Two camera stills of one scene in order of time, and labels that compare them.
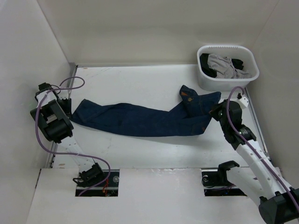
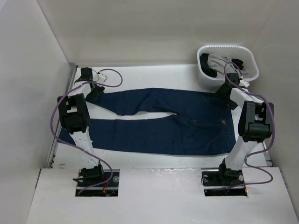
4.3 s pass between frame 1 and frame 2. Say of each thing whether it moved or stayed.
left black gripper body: moved
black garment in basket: stayed
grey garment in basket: stayed
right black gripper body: moved
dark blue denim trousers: moved
